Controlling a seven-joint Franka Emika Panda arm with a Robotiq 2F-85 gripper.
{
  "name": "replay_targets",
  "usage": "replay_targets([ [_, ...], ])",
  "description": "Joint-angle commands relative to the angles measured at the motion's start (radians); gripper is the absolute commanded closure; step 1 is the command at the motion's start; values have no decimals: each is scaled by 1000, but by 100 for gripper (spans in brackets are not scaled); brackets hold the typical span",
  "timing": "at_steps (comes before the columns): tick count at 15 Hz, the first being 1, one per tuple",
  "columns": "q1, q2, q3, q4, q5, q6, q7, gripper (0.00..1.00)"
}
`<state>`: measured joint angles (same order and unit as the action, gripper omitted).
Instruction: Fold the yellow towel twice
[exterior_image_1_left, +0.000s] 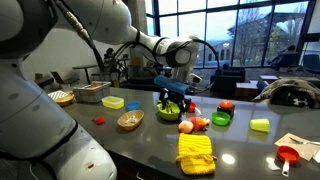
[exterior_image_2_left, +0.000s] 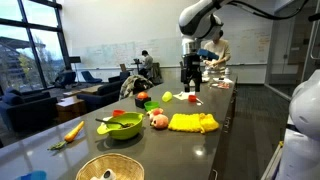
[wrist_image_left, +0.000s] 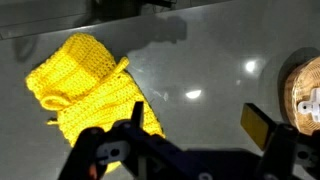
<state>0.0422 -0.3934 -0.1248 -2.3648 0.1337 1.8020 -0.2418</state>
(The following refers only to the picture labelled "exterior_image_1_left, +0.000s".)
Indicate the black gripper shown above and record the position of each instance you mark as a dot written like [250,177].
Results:
[175,97]

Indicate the yellow knitted towel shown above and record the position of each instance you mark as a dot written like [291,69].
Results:
[195,150]

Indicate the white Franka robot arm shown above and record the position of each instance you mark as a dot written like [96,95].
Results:
[33,116]

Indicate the dark spoon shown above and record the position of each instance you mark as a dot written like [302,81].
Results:
[170,108]

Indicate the lime green bowl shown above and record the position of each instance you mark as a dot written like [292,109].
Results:
[168,115]

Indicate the small red-orange cup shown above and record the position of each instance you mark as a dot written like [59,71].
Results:
[192,107]

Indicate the plush toy animal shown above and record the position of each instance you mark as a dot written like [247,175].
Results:
[185,127]

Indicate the orange plush toy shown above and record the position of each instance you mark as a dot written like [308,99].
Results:
[199,123]

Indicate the small blue bowl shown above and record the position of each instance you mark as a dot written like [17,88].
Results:
[133,106]

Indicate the small green bowl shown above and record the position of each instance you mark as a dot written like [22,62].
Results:
[220,119]

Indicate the large oval wicker basket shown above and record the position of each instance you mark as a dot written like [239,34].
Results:
[126,124]

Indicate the orange ball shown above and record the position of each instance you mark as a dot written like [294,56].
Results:
[226,104]

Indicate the black box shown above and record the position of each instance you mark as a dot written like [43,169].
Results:
[230,112]

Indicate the dark blue sofa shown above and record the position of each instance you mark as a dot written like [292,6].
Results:
[228,80]

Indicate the yellow plastic container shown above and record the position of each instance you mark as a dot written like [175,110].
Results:
[112,102]

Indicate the wooden coffee table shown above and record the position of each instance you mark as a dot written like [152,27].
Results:
[246,89]

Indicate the small red block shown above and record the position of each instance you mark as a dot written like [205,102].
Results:
[99,120]

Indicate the white woven crate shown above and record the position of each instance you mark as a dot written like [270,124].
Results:
[90,93]

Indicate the yellow-green plastic cup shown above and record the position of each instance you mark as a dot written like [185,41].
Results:
[260,125]

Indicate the round black table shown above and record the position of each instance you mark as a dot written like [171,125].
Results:
[85,67]

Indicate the low lounge table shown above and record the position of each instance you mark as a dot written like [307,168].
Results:
[268,78]

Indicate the small round wicker basket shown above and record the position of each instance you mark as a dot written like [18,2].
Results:
[65,100]

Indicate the dark lounge chair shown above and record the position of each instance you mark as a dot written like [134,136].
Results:
[63,80]

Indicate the camouflage jacket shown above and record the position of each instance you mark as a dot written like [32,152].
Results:
[290,90]

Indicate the checkered cloth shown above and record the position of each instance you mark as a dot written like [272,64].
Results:
[56,94]

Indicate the seated person by window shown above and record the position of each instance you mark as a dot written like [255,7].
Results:
[285,58]

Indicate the red measuring cup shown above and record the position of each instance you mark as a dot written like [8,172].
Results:
[288,155]

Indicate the metal fork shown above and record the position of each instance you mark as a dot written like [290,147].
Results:
[305,142]

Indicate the blue armchair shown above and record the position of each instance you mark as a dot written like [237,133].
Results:
[311,63]

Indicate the small white paper piece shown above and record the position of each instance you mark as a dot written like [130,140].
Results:
[317,156]

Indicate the black stereo camera bar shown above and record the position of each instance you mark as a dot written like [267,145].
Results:
[45,82]

